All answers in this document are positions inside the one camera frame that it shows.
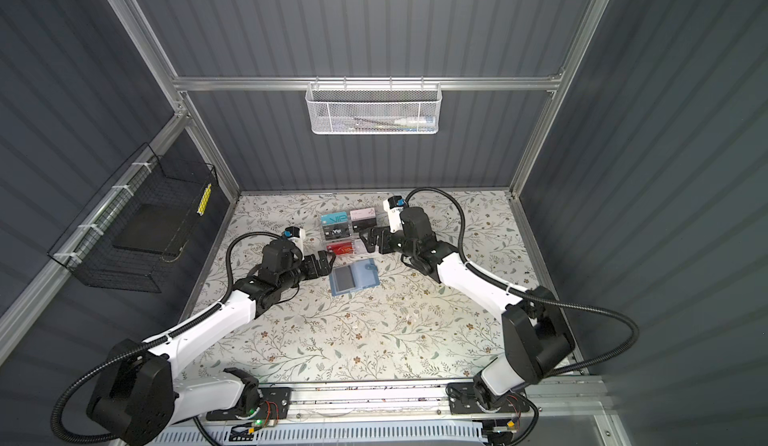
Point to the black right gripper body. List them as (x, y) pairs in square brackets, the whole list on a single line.
[(400, 244)]

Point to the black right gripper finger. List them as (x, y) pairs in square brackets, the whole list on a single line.
[(374, 248), (375, 233)]

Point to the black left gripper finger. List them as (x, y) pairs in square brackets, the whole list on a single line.
[(321, 270), (324, 257)]

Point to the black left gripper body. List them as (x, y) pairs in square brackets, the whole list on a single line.
[(301, 271)]

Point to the clear acrylic card display stand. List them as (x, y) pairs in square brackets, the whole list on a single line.
[(353, 236)]

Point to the blue leather card wallet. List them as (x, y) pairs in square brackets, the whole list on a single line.
[(366, 275)]

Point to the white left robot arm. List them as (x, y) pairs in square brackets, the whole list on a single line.
[(141, 392)]

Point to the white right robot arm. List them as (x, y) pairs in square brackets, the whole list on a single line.
[(536, 337)]

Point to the black gold-line VIP card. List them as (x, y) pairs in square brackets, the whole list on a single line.
[(363, 224)]

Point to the red VIP card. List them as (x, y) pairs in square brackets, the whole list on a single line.
[(340, 248)]

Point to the pink VIP card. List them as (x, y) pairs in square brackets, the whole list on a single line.
[(362, 214)]

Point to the black silver VIP card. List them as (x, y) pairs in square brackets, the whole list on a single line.
[(336, 231)]

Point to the teal VIP card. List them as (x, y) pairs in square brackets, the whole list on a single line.
[(334, 218)]

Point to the yellow marker pen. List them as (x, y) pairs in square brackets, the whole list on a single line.
[(204, 199)]

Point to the pens in white basket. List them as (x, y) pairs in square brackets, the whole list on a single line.
[(408, 124)]

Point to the black pad in basket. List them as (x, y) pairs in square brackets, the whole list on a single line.
[(154, 229)]

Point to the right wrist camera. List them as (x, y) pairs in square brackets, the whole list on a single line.
[(393, 207)]

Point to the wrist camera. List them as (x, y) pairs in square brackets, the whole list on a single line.
[(393, 207), (297, 235)]

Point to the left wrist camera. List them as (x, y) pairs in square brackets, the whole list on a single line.
[(297, 235)]

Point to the white wire mesh basket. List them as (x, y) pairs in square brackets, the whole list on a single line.
[(327, 108)]

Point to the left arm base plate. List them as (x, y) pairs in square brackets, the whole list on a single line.
[(268, 403)]

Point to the black wire wall basket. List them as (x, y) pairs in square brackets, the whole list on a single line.
[(86, 250)]

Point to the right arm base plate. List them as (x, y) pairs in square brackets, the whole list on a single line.
[(474, 398)]

